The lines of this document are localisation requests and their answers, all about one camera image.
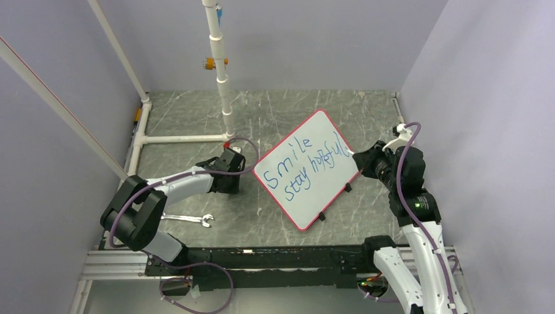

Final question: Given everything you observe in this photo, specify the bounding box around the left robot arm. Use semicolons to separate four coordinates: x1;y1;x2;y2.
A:
99;148;245;275

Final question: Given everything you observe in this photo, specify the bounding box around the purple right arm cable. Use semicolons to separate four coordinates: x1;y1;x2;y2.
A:
357;122;461;314

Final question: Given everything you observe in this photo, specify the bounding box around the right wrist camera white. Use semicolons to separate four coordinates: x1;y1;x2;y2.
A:
382;124;413;152

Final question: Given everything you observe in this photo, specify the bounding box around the orange pipe fitting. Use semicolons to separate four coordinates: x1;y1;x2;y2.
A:
202;58;217;70

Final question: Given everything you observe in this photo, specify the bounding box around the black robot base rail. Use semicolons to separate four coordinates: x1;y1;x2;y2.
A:
145;244;378;291

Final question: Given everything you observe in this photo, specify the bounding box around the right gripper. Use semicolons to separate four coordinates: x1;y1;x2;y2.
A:
353;140;401;192

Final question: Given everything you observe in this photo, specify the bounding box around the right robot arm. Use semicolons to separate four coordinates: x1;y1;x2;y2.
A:
353;141;469;313

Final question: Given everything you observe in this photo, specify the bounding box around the white pvc pipe frame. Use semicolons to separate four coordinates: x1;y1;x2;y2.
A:
1;1;235;180

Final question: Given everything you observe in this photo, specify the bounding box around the silver open-end wrench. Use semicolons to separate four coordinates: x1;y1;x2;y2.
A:
161;213;215;228

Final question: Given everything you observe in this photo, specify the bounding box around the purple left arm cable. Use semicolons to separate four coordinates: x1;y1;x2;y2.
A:
108;137;260;314

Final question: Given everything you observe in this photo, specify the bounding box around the pink framed whiteboard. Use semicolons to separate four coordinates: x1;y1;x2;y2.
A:
253;109;359;231

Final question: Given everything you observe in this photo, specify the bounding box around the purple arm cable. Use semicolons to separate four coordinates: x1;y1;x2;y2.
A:
357;122;461;314
108;137;260;314

